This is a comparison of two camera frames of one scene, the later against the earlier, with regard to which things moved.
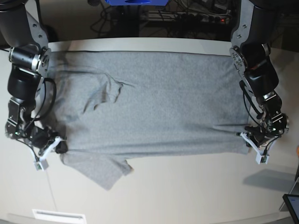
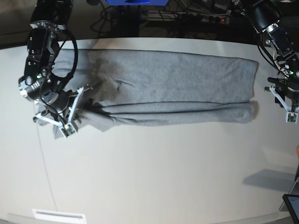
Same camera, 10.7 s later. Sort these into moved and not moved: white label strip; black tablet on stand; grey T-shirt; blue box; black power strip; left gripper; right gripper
Moved: right gripper; grey T-shirt; left gripper
Not moved: black power strip; black tablet on stand; blue box; white label strip
